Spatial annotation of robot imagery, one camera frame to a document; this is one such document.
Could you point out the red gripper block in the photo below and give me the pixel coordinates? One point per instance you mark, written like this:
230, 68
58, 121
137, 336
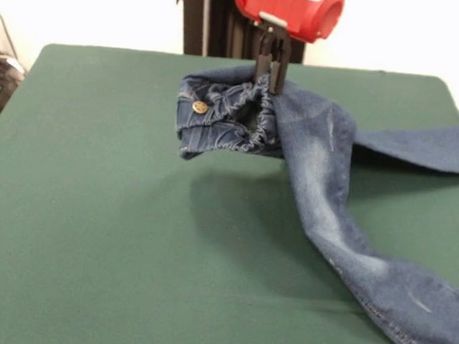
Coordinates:
291, 12

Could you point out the blue denim jeans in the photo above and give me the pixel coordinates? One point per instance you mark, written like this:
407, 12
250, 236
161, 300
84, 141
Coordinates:
324, 188

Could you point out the dark green table cloth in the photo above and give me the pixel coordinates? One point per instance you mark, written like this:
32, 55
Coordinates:
88, 228

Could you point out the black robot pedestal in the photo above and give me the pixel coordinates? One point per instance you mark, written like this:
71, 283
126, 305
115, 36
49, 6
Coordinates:
218, 26

